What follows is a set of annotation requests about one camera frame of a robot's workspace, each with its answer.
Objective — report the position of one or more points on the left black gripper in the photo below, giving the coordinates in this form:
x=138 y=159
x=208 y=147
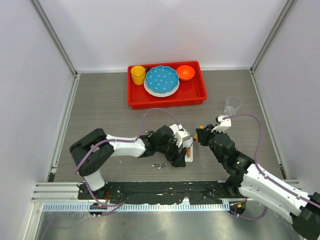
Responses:
x=177 y=158

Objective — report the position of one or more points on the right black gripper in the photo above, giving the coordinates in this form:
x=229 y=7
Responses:
x=202 y=136

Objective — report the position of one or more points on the yellow handle screwdriver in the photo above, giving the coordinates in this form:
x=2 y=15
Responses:
x=195 y=137

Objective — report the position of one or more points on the white remote orange battery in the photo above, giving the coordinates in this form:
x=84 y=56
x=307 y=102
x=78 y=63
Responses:
x=188 y=144

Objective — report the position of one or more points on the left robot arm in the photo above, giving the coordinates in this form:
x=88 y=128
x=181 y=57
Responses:
x=93 y=150

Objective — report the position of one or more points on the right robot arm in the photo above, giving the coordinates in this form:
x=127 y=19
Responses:
x=249 y=179

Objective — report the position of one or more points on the red plastic tray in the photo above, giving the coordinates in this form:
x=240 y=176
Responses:
x=191 y=92

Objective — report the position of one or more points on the clear plastic cup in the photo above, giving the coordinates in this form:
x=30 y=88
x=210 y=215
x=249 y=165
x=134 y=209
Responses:
x=232 y=105

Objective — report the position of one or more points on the white plate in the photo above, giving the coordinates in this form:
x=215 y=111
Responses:
x=161 y=95

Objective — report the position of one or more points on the orange bowl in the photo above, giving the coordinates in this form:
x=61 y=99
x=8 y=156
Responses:
x=185 y=72

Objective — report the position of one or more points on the blue dotted plate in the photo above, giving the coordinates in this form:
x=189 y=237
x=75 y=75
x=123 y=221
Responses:
x=162 y=79

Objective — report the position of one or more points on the yellow cup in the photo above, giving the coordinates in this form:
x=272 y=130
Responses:
x=138 y=74

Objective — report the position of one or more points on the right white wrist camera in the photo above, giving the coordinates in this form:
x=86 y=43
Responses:
x=223 y=123

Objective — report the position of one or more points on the white slotted cable duct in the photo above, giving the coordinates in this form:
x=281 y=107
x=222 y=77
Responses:
x=185 y=206

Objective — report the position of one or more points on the aluminium frame rail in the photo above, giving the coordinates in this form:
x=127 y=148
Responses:
x=55 y=192

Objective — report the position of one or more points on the right aluminium frame post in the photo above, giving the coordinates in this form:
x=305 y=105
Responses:
x=285 y=11

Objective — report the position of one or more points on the aluminium frame post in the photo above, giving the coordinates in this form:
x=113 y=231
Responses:
x=285 y=11
x=53 y=35

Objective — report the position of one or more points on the left aluminium frame post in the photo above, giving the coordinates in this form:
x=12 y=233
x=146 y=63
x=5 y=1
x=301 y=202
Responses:
x=53 y=35

